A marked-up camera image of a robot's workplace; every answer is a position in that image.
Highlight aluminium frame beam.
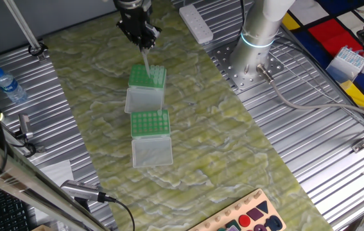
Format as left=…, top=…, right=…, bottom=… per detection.
left=0, top=126, right=112, bottom=231

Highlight colourful Mondrian pattern cloth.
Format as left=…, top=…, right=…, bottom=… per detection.
left=281, top=0, right=364, bottom=124

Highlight black keyboard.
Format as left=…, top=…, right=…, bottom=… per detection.
left=0, top=181, right=33, bottom=231

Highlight clear water bottle blue cap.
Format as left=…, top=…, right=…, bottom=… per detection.
left=0, top=66, right=29, bottom=105

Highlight silver camera with black mount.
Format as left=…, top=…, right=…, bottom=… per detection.
left=60, top=178, right=105, bottom=212

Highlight white paper sheet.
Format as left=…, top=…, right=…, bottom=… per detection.
left=39, top=159, right=75, bottom=193

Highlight aluminium pole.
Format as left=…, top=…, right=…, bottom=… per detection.
left=3, top=0, right=48, bottom=62

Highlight small silver camera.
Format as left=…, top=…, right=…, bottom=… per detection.
left=17, top=114, right=34, bottom=139

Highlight black camera cable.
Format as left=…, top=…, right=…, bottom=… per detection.
left=97, top=191, right=136, bottom=231

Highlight green rack pipette tip box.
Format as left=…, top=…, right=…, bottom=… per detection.
left=124, top=63, right=168, bottom=114
left=130, top=109, right=174, bottom=169

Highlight navy triangle block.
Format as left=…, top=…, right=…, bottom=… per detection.
left=256, top=200, right=270, bottom=214

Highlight wooden shape sorter board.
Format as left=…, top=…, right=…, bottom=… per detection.
left=187, top=188, right=287, bottom=231

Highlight red circle block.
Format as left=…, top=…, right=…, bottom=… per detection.
left=238, top=214, right=252, bottom=228

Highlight white power strip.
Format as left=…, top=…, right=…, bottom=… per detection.
left=178, top=4, right=214, bottom=45

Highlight green marble pattern mat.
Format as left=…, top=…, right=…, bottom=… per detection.
left=42, top=0, right=334, bottom=231

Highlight black base cable bundle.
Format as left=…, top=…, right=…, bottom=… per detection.
left=235, top=0, right=249, bottom=36

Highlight black looped cable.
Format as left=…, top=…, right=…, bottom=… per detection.
left=6, top=128, right=46, bottom=158

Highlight silver perforated base plate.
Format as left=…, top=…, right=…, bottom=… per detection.
left=211, top=38, right=286, bottom=93

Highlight dark teal block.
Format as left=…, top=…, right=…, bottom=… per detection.
left=225, top=219, right=242, bottom=229

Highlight navy rounded block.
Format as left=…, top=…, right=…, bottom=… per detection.
left=264, top=215, right=283, bottom=231

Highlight thick grey cable with connector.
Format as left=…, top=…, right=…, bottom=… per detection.
left=256, top=63, right=364, bottom=126

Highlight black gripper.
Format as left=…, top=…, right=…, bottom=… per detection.
left=116, top=3, right=162, bottom=53

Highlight small tan cardboard box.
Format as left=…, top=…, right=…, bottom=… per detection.
left=31, top=223, right=53, bottom=231

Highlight white pipette tip box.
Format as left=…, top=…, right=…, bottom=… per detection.
left=325, top=46, right=364, bottom=83

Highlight purple square block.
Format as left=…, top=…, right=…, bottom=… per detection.
left=246, top=207, right=265, bottom=221

